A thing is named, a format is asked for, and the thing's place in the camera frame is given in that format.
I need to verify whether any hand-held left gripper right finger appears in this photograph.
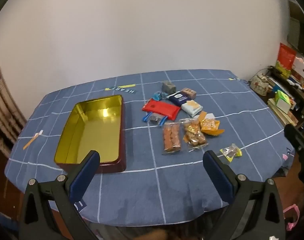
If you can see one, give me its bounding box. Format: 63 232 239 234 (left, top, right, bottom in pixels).
203 150 285 240

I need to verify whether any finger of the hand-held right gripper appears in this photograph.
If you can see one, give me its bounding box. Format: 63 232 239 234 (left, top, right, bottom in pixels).
284 124 304 156

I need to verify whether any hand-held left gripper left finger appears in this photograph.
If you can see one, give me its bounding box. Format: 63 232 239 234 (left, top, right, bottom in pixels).
19 150 101 240

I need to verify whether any small yellow green packet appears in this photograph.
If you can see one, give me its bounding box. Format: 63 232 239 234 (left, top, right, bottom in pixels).
219 144 243 164

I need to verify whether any dark red tin box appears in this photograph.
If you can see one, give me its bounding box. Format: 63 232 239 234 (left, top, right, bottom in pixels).
53 94 127 173

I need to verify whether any clear pack of nut snacks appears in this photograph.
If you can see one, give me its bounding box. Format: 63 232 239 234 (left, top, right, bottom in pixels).
179 118 209 151

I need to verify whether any yellow orange snack packet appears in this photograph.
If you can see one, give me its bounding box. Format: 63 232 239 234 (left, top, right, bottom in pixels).
200 118 225 137

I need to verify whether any clear pack of orange cookies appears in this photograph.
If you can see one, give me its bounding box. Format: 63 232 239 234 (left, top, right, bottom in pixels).
162 122 182 155

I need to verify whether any light blue snack packet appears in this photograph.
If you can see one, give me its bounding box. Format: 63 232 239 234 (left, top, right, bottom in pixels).
181 100 202 117

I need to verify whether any dark candy with blue ends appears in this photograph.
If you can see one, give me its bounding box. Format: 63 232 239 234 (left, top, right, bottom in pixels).
142 112 169 126

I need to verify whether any dark blue snack packet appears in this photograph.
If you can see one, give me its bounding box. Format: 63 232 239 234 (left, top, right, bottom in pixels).
168 92 190 107

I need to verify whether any red snack packet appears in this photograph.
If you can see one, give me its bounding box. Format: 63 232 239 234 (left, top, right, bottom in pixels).
141 98 181 120

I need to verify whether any brown snack packet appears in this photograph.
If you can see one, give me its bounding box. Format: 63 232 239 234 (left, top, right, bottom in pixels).
180 87 197 100

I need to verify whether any grey snack packet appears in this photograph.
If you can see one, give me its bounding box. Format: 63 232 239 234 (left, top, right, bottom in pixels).
161 80 177 93

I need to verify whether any green and white box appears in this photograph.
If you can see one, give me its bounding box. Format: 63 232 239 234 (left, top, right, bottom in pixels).
274 90 292 113

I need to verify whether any black shelf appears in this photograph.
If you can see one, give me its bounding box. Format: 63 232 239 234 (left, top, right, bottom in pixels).
268 66 304 130

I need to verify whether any orange and white stick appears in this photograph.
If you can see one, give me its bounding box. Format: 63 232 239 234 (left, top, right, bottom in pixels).
23 129 44 150

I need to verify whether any blue checked tablecloth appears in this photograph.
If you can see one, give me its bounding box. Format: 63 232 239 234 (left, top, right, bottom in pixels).
4 69 296 228

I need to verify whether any white cardboard box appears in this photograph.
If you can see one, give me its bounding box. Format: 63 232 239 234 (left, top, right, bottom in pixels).
291 56 304 83

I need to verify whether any red gift box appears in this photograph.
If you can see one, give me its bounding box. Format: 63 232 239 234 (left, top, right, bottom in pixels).
277 43 297 72

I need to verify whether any beige curtain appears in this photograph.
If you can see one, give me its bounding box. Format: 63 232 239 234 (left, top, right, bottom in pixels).
0 40 28 155

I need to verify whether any pink strap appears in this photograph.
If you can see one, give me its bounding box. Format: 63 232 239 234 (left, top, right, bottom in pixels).
283 203 300 231

